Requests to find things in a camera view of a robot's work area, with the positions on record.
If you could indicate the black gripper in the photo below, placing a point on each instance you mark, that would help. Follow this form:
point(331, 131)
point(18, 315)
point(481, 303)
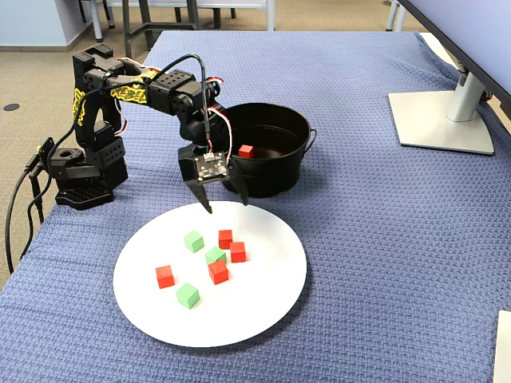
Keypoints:
point(186, 165)

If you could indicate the blue woven cloth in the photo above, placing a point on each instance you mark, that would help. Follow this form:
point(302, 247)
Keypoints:
point(379, 239)

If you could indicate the camera circuit board on bracket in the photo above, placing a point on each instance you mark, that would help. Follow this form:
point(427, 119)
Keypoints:
point(211, 167)

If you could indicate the white flat object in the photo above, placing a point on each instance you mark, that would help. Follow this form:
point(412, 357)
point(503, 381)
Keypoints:
point(504, 347)

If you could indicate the dark grey metal frame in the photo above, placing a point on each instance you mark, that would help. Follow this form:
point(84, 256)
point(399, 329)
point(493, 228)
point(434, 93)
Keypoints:
point(127, 24)

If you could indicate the monitor with silver stand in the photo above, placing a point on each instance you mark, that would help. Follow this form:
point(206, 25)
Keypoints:
point(439, 119)

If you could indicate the black metal bucket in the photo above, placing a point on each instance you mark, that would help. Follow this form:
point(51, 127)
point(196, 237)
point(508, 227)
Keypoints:
point(271, 175)

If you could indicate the green cube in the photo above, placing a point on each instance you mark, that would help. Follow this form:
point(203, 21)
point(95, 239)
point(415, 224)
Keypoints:
point(187, 296)
point(194, 241)
point(215, 254)

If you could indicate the white furniture leg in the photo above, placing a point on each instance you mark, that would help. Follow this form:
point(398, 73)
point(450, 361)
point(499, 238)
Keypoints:
point(393, 16)
point(271, 16)
point(97, 20)

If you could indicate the red cube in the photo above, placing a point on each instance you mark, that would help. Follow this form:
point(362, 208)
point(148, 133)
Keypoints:
point(246, 151)
point(238, 252)
point(225, 238)
point(165, 276)
point(218, 272)

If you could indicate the black floor disc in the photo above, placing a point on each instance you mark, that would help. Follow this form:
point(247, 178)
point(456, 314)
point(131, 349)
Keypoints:
point(11, 107)

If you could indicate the white round plate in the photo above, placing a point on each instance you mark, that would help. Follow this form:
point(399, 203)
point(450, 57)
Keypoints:
point(259, 303)

